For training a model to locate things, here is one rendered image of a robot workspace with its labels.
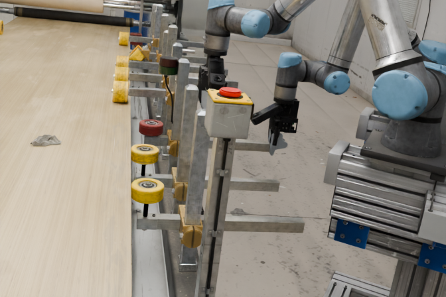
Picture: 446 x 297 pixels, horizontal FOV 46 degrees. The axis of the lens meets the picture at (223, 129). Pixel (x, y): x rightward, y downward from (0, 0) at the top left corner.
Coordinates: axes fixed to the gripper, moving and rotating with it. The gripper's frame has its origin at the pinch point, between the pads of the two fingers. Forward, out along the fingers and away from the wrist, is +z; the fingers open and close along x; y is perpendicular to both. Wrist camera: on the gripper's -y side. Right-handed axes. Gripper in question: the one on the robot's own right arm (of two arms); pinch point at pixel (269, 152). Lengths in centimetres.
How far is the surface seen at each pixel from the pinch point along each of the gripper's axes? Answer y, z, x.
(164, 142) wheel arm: -37.6, -2.1, -1.5
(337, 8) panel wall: 262, -14, 610
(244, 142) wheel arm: -10.0, -3.4, -1.5
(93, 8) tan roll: -76, -19, 226
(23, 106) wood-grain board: -85, -8, 11
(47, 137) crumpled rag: -72, -9, -23
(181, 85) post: -34.1, -22.9, -5.7
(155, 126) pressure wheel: -41.1, -8.2, -3.5
